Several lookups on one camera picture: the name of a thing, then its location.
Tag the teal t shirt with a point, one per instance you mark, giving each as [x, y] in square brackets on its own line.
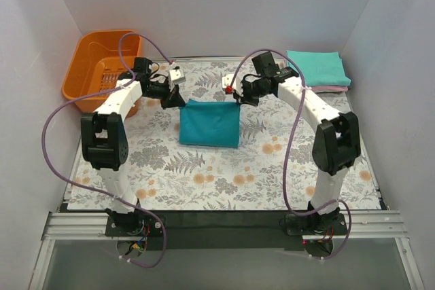
[210, 124]

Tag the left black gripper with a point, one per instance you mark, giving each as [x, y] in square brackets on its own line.
[170, 94]

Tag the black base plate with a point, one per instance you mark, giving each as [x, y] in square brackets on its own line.
[223, 229]

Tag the floral table mat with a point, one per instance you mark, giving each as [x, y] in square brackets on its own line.
[166, 175]

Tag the orange plastic basket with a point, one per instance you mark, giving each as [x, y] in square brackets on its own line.
[96, 64]

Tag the folded mint green shirt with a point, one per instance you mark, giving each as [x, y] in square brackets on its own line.
[323, 67]

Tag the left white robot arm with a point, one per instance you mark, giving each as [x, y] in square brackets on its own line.
[104, 139]

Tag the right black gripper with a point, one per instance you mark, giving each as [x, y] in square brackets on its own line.
[245, 92]

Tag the aluminium frame rail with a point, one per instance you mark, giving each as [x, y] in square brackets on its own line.
[375, 254]

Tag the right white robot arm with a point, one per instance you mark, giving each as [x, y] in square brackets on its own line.
[336, 144]

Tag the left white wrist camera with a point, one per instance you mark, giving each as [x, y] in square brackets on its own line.
[176, 76]

